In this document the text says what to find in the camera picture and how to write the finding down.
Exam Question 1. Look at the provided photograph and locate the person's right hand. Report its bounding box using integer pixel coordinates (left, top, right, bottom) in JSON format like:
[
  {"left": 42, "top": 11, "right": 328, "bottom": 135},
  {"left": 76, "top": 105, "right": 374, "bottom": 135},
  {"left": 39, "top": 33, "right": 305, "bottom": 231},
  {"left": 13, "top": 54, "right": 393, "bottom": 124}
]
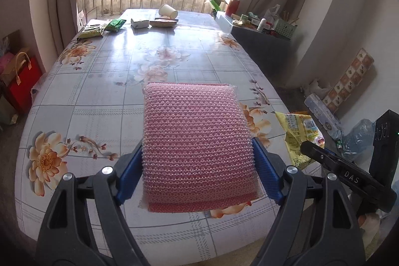
[{"left": 358, "top": 213, "right": 381, "bottom": 249}]

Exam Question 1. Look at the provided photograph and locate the small green packet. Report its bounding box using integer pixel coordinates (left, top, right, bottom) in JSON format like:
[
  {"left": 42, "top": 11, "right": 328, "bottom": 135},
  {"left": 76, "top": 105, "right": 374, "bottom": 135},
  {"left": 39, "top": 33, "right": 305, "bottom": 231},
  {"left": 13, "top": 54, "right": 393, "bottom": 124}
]
[{"left": 104, "top": 18, "right": 127, "bottom": 33}]

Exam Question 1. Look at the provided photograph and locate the small green-white box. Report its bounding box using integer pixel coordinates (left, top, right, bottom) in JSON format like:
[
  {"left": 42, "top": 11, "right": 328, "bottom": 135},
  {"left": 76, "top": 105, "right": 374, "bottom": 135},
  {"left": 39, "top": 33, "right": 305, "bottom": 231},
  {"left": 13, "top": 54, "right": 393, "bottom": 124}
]
[{"left": 239, "top": 13, "right": 259, "bottom": 26}]

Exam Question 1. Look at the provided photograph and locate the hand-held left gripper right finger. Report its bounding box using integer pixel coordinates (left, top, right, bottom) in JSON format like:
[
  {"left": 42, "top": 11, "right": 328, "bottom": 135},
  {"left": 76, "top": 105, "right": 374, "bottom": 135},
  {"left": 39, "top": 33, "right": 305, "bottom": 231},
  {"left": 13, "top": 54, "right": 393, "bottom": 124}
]
[{"left": 249, "top": 138, "right": 366, "bottom": 266}]

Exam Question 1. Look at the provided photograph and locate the green trash bin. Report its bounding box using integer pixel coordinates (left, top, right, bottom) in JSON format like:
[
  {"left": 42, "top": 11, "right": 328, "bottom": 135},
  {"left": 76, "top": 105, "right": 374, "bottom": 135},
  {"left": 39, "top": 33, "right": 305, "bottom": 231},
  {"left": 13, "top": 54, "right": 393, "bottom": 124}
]
[{"left": 0, "top": 94, "right": 18, "bottom": 126}]

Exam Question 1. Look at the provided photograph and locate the red thermos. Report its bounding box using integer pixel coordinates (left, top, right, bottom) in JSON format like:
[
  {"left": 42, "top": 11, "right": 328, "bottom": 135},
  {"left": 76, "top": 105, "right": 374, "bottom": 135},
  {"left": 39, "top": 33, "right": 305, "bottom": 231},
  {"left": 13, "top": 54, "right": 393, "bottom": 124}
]
[{"left": 225, "top": 0, "right": 241, "bottom": 17}]

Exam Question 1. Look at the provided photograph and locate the red gift bag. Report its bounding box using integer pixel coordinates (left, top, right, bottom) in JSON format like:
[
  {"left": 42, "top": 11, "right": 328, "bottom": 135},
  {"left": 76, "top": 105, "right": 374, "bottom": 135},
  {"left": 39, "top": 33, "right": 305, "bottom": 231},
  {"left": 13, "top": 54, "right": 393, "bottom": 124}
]
[{"left": 7, "top": 52, "right": 43, "bottom": 114}]

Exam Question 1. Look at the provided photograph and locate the floral tablecloth table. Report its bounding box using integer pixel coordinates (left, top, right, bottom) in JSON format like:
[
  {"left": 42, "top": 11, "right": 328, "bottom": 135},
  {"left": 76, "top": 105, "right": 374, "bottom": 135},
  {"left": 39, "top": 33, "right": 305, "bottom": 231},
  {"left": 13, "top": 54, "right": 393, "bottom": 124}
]
[{"left": 15, "top": 9, "right": 323, "bottom": 260}]

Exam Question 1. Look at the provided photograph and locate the white plastic bag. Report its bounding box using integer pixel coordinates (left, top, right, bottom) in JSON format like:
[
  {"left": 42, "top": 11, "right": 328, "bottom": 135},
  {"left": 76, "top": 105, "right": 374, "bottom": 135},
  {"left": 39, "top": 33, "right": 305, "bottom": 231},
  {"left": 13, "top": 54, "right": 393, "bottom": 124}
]
[{"left": 267, "top": 4, "right": 282, "bottom": 26}]

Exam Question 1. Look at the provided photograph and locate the green plastic basket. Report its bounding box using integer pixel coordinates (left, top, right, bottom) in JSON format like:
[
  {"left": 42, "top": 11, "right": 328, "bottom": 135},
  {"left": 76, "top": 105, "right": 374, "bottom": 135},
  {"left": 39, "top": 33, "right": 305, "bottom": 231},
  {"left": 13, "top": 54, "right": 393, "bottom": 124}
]
[{"left": 272, "top": 17, "right": 297, "bottom": 39}]

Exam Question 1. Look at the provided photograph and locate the water jug in plastic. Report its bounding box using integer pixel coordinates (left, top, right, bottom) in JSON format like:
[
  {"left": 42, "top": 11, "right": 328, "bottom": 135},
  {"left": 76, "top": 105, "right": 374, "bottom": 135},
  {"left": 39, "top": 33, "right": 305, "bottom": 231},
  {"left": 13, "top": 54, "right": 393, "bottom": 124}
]
[{"left": 341, "top": 118, "right": 376, "bottom": 158}]

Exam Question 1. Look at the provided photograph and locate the white storage box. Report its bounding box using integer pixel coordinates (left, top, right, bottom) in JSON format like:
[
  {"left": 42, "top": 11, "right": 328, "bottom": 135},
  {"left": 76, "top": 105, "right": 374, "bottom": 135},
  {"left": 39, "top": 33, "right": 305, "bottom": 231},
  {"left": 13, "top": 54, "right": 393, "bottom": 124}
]
[{"left": 216, "top": 11, "right": 234, "bottom": 34}]

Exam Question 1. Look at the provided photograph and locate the green carton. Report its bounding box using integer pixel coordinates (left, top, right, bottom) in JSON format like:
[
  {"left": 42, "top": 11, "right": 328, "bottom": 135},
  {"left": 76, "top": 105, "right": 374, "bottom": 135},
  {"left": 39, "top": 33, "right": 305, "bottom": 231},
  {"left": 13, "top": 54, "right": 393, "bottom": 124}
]
[{"left": 206, "top": 0, "right": 229, "bottom": 12}]

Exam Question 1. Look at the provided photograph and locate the grey cabinet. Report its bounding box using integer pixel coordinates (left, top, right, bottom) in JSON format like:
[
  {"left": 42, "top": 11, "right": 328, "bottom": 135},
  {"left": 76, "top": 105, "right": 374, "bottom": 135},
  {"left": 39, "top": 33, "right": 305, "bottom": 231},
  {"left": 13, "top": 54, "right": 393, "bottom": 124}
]
[{"left": 230, "top": 23, "right": 297, "bottom": 89}]

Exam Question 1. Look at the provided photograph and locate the yellow-green snack packet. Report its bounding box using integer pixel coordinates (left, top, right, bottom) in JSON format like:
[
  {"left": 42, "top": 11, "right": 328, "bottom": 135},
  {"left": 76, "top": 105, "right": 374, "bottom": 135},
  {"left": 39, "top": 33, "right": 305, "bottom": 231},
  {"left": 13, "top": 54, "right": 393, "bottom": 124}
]
[{"left": 76, "top": 23, "right": 108, "bottom": 41}]

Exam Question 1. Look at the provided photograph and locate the pink bag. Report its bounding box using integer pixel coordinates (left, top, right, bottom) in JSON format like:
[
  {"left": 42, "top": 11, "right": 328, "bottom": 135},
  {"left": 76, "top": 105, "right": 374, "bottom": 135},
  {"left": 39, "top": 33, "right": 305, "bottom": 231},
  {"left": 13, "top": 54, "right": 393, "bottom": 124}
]
[{"left": 0, "top": 54, "right": 16, "bottom": 74}]

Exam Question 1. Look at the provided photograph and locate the yellow snack packet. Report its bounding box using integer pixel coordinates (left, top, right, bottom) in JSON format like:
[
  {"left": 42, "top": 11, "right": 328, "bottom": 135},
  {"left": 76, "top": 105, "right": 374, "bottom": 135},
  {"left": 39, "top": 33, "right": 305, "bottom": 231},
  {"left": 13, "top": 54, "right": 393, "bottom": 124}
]
[{"left": 274, "top": 112, "right": 325, "bottom": 170}]

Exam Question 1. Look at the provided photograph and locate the small white box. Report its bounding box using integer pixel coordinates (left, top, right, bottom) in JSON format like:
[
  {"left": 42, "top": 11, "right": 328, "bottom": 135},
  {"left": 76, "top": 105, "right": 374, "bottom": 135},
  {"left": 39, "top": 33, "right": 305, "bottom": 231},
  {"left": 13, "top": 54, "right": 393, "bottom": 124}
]
[{"left": 130, "top": 17, "right": 151, "bottom": 29}]

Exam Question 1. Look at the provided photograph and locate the tile-pattern roll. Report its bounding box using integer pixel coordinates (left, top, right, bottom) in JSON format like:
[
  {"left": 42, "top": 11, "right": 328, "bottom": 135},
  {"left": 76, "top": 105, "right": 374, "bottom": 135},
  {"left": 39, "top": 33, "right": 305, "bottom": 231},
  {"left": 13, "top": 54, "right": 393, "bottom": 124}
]
[{"left": 322, "top": 48, "right": 375, "bottom": 113}]

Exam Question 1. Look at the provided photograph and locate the pink scrub sponge pack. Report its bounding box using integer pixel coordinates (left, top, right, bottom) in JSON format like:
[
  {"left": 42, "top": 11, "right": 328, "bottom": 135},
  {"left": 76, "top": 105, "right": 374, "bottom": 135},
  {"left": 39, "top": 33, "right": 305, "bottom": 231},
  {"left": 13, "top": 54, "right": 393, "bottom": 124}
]
[{"left": 139, "top": 82, "right": 260, "bottom": 213}]

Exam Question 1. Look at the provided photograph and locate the brown flat packet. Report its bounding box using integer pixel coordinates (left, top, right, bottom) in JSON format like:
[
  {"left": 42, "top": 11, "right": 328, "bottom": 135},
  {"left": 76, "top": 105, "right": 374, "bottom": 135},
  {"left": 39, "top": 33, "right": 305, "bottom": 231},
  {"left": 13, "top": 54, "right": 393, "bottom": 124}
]
[{"left": 150, "top": 17, "right": 179, "bottom": 27}]

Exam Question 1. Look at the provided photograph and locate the white sack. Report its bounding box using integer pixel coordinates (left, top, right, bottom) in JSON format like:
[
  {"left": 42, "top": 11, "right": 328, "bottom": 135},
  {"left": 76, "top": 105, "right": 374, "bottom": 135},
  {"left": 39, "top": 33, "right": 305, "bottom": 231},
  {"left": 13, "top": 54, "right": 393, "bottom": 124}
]
[{"left": 304, "top": 78, "right": 331, "bottom": 98}]

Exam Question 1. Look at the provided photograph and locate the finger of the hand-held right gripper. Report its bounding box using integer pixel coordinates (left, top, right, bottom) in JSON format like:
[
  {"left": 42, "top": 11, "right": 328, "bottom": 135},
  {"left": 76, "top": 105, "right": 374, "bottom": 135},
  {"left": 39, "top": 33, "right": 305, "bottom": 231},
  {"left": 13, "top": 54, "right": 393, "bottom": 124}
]
[{"left": 300, "top": 140, "right": 396, "bottom": 213}]

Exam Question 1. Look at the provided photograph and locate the paper cup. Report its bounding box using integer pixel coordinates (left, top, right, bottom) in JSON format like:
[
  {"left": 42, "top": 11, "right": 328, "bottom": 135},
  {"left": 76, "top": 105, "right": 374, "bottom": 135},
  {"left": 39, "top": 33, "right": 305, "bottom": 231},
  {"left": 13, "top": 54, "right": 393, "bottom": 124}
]
[{"left": 158, "top": 3, "right": 179, "bottom": 19}]

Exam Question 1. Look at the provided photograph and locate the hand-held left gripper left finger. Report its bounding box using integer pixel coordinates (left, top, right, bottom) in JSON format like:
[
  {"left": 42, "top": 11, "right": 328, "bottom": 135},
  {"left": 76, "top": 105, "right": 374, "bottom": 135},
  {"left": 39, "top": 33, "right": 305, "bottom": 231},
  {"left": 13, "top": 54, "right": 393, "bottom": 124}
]
[{"left": 36, "top": 139, "right": 150, "bottom": 266}]

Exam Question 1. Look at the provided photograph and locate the toilet paper pack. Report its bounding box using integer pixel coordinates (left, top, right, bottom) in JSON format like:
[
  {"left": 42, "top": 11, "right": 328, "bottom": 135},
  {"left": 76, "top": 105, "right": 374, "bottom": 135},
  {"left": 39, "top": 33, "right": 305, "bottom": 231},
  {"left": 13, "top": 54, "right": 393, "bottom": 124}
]
[{"left": 304, "top": 93, "right": 343, "bottom": 140}]

